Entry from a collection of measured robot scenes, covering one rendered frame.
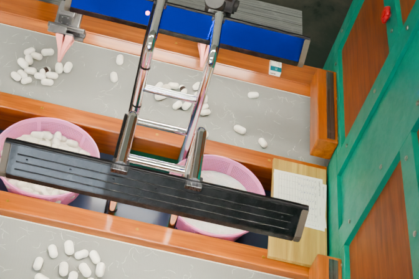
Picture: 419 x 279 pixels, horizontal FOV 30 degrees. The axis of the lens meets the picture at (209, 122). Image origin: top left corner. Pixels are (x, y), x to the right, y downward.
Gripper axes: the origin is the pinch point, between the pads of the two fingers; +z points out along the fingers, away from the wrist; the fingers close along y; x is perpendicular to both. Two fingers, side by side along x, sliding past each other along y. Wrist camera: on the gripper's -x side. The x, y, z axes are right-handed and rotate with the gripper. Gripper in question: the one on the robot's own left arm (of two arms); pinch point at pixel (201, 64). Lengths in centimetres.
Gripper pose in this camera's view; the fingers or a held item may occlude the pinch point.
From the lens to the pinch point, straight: 228.2
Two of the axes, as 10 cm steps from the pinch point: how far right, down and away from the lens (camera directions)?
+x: -1.0, 0.8, 9.9
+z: -2.2, 9.7, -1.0
